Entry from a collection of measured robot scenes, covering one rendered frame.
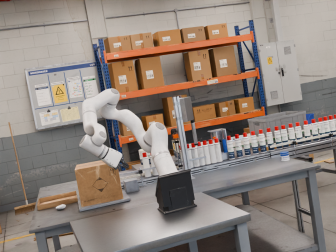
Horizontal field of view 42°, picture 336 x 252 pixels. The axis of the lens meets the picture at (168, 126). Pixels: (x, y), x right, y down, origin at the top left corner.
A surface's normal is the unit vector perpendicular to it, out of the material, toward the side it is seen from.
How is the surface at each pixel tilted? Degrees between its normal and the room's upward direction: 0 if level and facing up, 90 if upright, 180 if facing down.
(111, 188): 90
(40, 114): 90
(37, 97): 90
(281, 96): 90
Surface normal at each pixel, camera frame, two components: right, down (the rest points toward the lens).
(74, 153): 0.32, 0.03
